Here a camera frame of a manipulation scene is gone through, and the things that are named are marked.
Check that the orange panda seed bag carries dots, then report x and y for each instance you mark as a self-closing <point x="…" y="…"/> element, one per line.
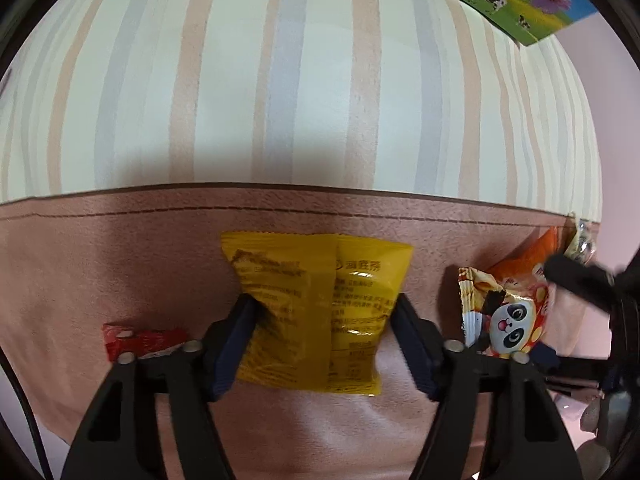
<point x="504" y="309"/>

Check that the silver red small packet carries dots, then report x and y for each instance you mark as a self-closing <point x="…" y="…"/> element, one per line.
<point x="581" y="245"/>

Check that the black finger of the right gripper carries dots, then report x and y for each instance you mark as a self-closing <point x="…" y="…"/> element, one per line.
<point x="602" y="288"/>

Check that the red small candy packet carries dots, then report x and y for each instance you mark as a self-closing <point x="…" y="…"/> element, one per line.
<point x="143" y="343"/>

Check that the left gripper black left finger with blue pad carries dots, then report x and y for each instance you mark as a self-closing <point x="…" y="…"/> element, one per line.
<point x="118" y="438"/>

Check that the yellow snack bag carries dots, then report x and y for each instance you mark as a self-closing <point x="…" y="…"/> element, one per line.
<point x="327" y="297"/>

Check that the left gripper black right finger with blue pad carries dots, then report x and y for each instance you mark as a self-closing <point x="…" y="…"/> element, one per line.
<point x="526" y="437"/>

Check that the striped cat blanket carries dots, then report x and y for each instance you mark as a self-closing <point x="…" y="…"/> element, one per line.
<point x="135" y="132"/>

